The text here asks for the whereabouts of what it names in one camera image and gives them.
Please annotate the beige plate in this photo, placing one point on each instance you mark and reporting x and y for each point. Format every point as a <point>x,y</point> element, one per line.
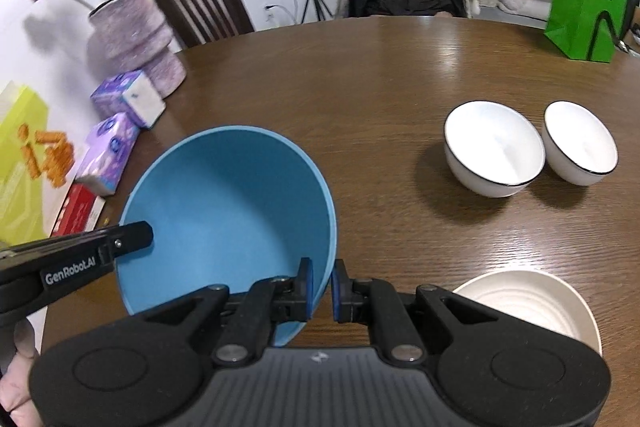
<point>525,302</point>

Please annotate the purple textured vase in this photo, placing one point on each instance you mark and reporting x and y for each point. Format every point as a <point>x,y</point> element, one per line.
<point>135,42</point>

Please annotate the white black-rimmed bowl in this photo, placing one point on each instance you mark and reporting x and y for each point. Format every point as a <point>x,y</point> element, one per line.
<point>580,137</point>
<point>490,142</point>

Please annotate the yellow snack bag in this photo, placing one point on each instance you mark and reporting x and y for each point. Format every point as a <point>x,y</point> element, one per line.
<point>20,187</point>

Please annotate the person's left hand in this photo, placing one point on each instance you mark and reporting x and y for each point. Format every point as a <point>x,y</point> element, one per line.
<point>17,392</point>

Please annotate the white wall socket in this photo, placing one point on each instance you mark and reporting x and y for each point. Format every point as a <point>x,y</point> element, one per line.
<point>270,14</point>

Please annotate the red box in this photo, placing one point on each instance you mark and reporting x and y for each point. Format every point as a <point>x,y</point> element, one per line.
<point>77,212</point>

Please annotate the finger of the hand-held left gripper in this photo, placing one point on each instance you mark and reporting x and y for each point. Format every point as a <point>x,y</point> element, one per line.
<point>130,242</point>

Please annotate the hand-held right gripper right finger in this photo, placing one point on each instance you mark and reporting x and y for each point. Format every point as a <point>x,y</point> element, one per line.
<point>339,292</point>

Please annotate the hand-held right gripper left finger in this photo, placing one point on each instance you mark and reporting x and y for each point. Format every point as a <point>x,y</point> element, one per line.
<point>306,289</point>

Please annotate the purple tissue pack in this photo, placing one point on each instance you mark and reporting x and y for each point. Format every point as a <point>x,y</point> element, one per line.
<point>107,152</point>
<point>120,92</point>

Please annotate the blue bowl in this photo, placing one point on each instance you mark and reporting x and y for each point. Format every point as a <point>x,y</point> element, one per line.
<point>215,207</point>

